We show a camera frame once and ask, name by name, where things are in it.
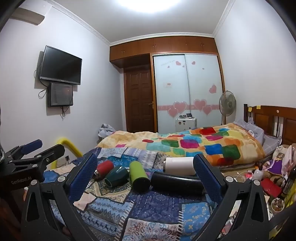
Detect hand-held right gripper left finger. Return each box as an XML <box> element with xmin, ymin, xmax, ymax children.
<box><xmin>20</xmin><ymin>153</ymin><xmax>100</xmax><ymax>241</ymax></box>

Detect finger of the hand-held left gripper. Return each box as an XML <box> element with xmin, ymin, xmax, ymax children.
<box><xmin>13</xmin><ymin>144</ymin><xmax>66</xmax><ymax>171</ymax></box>
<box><xmin>5</xmin><ymin>139</ymin><xmax>43</xmax><ymax>161</ymax></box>

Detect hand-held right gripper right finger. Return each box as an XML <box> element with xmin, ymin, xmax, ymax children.
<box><xmin>193</xmin><ymin>153</ymin><xmax>278</xmax><ymax>241</ymax></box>

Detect black tumbler cup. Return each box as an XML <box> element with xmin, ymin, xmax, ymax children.
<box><xmin>150</xmin><ymin>171</ymin><xmax>206</xmax><ymax>195</ymax></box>

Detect light green tumbler cup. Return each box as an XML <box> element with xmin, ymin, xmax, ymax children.
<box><xmin>129</xmin><ymin>161</ymin><xmax>151</xmax><ymax>192</ymax></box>

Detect yellow foam tube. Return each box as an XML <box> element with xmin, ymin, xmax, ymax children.
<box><xmin>52</xmin><ymin>137</ymin><xmax>83</xmax><ymax>168</ymax></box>

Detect red bottle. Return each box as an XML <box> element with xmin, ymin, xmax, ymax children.
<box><xmin>94</xmin><ymin>161</ymin><xmax>114</xmax><ymax>179</ymax></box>

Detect dark green mug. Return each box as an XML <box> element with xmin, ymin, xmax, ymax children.
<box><xmin>103</xmin><ymin>165</ymin><xmax>130</xmax><ymax>187</ymax></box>

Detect colourful squares blanket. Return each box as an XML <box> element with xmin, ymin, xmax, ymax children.
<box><xmin>96</xmin><ymin>123</ymin><xmax>266</xmax><ymax>167</ymax></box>

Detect grey clothes pile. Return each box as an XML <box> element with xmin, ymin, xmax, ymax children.
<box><xmin>97</xmin><ymin>124</ymin><xmax>116</xmax><ymax>139</ymax></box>

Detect white spray bottle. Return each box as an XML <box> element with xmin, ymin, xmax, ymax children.
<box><xmin>252</xmin><ymin>162</ymin><xmax>263</xmax><ymax>181</ymax></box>

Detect small white cabinet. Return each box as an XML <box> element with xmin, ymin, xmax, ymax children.
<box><xmin>175</xmin><ymin>117</ymin><xmax>198</xmax><ymax>131</ymax></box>

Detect lilac checked pillow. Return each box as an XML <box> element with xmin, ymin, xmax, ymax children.
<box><xmin>233</xmin><ymin>119</ymin><xmax>265</xmax><ymax>143</ymax></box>

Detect red box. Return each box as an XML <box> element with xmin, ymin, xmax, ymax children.
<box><xmin>260</xmin><ymin>178</ymin><xmax>282</xmax><ymax>196</ymax></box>

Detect blue patchwork blanket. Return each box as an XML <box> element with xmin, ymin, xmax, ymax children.
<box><xmin>43</xmin><ymin>146</ymin><xmax>229</xmax><ymax>241</ymax></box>

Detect grey checked pillow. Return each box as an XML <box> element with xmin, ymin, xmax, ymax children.
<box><xmin>262</xmin><ymin>134</ymin><xmax>282</xmax><ymax>154</ymax></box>

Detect bowl of coins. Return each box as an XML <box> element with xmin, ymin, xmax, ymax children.
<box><xmin>270</xmin><ymin>198</ymin><xmax>285</xmax><ymax>212</ymax></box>

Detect standing fan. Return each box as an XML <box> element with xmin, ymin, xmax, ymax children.
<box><xmin>219</xmin><ymin>90</ymin><xmax>236</xmax><ymax>126</ymax></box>

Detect dark glass bottle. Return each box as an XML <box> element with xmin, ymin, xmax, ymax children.
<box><xmin>281</xmin><ymin>171</ymin><xmax>292</xmax><ymax>200</ymax></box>

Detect wooden bed headboard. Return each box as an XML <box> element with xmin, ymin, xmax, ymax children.
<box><xmin>243</xmin><ymin>104</ymin><xmax>296</xmax><ymax>146</ymax></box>

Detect pink plastic bag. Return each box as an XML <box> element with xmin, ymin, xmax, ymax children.
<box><xmin>283</xmin><ymin>144</ymin><xmax>296</xmax><ymax>176</ymax></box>

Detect wooden wardrobe with heart stickers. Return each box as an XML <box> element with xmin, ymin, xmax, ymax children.
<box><xmin>109</xmin><ymin>36</ymin><xmax>226</xmax><ymax>135</ymax></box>

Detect brown wooden door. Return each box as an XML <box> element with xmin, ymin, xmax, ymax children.
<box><xmin>124</xmin><ymin>67</ymin><xmax>155</xmax><ymax>133</ymax></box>

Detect white air conditioner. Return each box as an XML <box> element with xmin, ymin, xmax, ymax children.
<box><xmin>16</xmin><ymin>7</ymin><xmax>45</xmax><ymax>25</ymax></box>

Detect ceiling light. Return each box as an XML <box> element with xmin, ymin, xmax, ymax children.
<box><xmin>118</xmin><ymin>0</ymin><xmax>185</xmax><ymax>12</ymax></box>

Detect black wall cable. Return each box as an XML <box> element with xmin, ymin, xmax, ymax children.
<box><xmin>35</xmin><ymin>67</ymin><xmax>49</xmax><ymax>99</ymax></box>

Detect small black wall monitor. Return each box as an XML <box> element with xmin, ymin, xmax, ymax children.
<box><xmin>47</xmin><ymin>82</ymin><xmax>74</xmax><ymax>107</ymax></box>

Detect wall-mounted black television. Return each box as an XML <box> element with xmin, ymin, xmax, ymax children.
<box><xmin>38</xmin><ymin>45</ymin><xmax>83</xmax><ymax>86</ymax></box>

